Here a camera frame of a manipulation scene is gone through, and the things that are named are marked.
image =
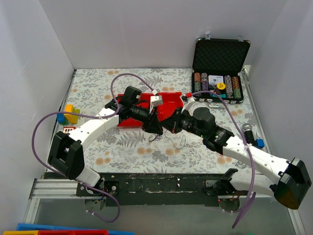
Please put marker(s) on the red three-compartment tray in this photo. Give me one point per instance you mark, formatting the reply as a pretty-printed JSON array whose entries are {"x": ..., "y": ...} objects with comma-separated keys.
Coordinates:
[{"x": 171, "y": 101}]

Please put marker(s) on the yellow storage bin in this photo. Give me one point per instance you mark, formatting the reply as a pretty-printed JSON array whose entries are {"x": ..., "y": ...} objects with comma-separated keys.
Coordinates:
[{"x": 30, "y": 232}]

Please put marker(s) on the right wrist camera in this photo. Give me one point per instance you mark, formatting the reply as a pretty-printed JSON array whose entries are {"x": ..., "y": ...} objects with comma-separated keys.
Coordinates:
[{"x": 188, "y": 101}]

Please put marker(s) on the playing card deck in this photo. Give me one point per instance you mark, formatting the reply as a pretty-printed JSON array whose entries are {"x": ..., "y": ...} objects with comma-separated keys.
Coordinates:
[{"x": 215, "y": 79}]

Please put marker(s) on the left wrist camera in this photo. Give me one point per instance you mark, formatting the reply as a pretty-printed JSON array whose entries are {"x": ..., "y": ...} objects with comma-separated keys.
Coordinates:
[{"x": 156, "y": 100}]

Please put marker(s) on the red white toy block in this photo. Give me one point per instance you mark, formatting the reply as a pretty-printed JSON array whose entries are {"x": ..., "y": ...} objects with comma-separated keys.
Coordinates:
[{"x": 67, "y": 129}]

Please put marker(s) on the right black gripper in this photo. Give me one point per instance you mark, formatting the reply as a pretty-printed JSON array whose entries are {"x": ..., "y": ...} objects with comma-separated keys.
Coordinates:
[{"x": 174, "y": 124}]

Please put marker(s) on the yellow toy brick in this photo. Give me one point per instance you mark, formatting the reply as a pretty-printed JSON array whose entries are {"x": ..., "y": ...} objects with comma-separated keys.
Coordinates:
[{"x": 70, "y": 114}]

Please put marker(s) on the red storage bin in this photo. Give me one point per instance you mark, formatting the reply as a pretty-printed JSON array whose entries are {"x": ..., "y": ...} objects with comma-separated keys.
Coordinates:
[{"x": 73, "y": 232}]

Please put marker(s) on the blue storage bin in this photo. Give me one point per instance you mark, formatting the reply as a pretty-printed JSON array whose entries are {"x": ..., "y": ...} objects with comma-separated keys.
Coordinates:
[{"x": 30, "y": 227}]

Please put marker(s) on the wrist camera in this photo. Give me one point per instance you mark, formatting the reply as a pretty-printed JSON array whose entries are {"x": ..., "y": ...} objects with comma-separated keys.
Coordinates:
[
  {"x": 188, "y": 101},
  {"x": 156, "y": 100}
]

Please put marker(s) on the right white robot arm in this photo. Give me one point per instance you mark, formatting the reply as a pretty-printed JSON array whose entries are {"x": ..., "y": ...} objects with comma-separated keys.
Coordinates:
[{"x": 287, "y": 181}]

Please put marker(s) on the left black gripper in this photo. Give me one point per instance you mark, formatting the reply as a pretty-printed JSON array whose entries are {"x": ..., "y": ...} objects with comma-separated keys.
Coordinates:
[{"x": 151, "y": 121}]

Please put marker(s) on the black microphone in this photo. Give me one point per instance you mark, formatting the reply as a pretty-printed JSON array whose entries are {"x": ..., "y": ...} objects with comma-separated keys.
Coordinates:
[{"x": 248, "y": 133}]

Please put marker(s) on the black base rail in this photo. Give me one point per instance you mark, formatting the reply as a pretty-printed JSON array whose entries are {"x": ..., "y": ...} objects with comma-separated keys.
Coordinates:
[{"x": 133, "y": 189}]

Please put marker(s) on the teal card box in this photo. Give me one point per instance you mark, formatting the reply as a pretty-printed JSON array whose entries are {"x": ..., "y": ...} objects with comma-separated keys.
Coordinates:
[{"x": 219, "y": 95}]

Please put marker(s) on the blue toy brick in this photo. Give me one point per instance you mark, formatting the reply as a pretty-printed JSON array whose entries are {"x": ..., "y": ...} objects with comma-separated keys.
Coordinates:
[{"x": 62, "y": 120}]

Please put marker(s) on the small blue block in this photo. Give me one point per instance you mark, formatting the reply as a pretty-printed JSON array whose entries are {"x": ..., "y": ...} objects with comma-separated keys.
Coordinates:
[{"x": 259, "y": 143}]

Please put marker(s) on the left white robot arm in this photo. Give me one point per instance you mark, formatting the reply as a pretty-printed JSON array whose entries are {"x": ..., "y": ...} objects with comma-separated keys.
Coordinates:
[{"x": 67, "y": 150}]

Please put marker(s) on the yellow dealer chip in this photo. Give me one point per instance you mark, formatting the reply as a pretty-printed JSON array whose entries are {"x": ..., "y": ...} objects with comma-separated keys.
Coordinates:
[{"x": 221, "y": 86}]

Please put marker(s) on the black poker chip case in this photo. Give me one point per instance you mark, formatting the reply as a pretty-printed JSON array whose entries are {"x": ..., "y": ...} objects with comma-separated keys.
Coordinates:
[{"x": 224, "y": 57}]

